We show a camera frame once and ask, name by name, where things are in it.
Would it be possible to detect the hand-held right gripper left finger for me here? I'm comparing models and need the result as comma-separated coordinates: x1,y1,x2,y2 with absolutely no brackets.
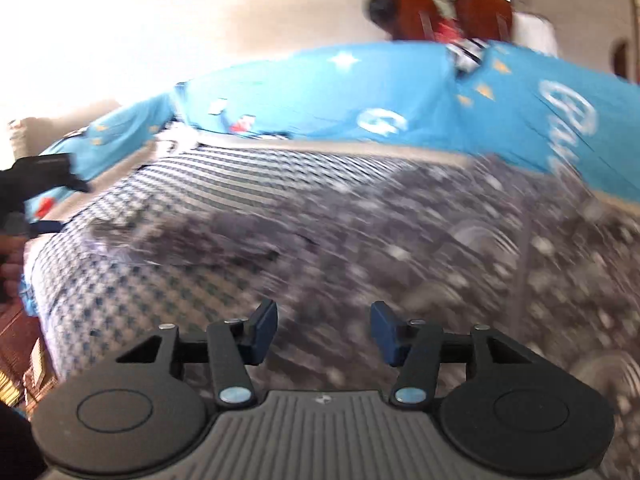
116,299,279,408

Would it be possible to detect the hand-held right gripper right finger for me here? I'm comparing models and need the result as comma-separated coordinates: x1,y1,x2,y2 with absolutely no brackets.
370,300,538,408

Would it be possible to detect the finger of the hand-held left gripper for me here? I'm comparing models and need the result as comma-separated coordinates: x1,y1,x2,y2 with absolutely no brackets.
5,212,62,237
15,154,92,194

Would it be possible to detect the grey patterned fleece jacket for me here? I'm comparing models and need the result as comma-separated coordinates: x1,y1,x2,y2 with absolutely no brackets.
90,155,640,480

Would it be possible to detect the person's left forearm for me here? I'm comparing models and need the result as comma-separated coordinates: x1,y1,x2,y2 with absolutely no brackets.
0,400,48,480

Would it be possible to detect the person's left hand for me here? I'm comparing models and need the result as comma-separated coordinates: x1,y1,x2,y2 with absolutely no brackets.
0,249,25,304

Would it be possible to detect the houndstooth sofa cushion cover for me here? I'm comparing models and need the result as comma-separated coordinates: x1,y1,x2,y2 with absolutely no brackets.
30,137,640,480

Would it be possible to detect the blue printed sofa cover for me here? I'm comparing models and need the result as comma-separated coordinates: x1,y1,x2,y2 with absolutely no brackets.
20,40,640,316

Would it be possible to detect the red patterned cloth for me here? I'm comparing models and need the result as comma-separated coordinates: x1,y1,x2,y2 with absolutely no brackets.
437,15,468,42

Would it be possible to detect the brown wooden chair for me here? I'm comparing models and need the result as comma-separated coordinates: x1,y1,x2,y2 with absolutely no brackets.
394,0,451,42
456,0,514,44

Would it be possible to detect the table with white tablecloth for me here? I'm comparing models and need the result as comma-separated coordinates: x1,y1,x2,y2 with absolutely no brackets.
512,12,559,59

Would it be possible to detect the dark chair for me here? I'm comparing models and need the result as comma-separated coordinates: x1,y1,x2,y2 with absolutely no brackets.
612,40,632,79

